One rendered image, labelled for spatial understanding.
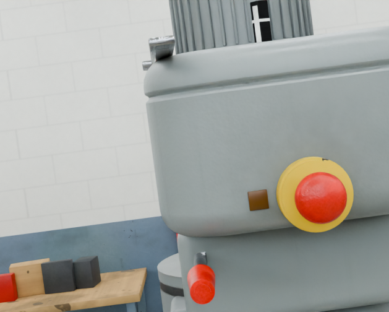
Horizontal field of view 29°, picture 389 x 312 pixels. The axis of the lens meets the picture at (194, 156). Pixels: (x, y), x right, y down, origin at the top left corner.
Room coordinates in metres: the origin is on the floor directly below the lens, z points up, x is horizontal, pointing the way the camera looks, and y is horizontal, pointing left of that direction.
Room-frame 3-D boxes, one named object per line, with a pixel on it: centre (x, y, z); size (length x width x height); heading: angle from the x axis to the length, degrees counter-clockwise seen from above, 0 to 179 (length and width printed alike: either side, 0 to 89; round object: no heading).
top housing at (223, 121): (0.85, -0.09, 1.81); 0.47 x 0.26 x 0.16; 0
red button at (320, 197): (0.58, -0.09, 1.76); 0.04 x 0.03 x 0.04; 90
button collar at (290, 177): (0.61, -0.09, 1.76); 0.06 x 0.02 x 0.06; 90
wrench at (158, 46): (0.68, 0.02, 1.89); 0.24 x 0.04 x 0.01; 2
